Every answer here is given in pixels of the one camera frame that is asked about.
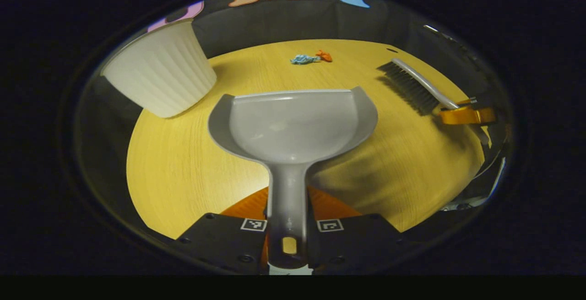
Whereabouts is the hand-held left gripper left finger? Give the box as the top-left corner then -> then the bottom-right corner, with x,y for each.
176,186 -> 271,274

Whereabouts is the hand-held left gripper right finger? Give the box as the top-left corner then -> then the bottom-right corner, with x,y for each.
306,185 -> 403,273

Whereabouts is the small grey broom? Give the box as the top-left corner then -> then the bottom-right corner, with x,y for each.
377,58 -> 461,116

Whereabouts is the grey plastic dustpan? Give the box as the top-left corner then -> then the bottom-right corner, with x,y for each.
207,86 -> 380,269

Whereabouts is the white ribbed garbage bin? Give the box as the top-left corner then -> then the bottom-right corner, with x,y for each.
101,18 -> 218,119

